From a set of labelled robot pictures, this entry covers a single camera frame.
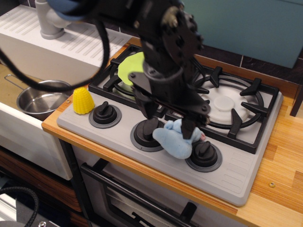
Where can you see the white toy sink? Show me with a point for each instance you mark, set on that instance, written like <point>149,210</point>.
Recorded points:
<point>73,57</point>

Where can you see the yellow toy corn cob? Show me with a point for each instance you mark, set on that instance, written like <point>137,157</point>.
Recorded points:
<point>83,102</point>

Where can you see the light blue stuffed hippo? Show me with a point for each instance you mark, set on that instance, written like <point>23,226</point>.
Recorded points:
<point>171,139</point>

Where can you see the black burner grate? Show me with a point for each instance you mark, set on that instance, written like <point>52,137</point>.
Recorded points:
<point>104,85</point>
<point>261,101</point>

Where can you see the black right burner grate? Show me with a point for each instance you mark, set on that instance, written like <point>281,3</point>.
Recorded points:
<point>261,101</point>

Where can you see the grey toy stove top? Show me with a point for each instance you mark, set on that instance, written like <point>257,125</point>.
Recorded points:
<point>232,181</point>

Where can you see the grey toy faucet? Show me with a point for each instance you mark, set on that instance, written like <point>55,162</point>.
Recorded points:
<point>52,26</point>

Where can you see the white burner disc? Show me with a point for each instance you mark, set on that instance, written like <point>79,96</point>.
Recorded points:
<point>222,101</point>
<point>122,89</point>

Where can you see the black stove knob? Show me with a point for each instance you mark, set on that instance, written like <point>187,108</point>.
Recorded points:
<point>205,157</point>
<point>142,135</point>
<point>105,116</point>

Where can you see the lime green plastic plate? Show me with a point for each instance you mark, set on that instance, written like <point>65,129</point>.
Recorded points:
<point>132,63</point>

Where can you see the black middle stove knob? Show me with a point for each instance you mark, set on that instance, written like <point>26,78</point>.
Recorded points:
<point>142,135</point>

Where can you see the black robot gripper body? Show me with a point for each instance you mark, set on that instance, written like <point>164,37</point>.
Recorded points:
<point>175,91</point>

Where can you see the toy oven door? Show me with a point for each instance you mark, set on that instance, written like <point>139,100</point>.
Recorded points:
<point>132,201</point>

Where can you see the stainless steel pot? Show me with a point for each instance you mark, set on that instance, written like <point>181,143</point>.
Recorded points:
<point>36,103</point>

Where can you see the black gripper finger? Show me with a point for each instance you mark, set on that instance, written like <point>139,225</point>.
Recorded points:
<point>147,103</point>
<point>189,123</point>

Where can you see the black right stove knob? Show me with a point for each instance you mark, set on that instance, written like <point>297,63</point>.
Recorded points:
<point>205,157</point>

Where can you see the teal cabinet box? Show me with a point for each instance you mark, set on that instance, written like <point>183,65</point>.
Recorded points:
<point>267,30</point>

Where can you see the white right burner disc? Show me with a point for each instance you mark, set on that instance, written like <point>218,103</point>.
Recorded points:
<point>222,101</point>

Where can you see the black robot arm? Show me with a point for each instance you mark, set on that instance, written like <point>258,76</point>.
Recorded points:
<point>169,40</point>

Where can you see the white left burner disc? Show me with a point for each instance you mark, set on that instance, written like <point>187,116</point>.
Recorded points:
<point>122,89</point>

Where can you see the black left stove knob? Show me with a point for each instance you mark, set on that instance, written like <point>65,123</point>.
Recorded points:
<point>105,116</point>

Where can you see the black left burner grate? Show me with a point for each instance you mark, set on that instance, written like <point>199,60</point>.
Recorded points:
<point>104,85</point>

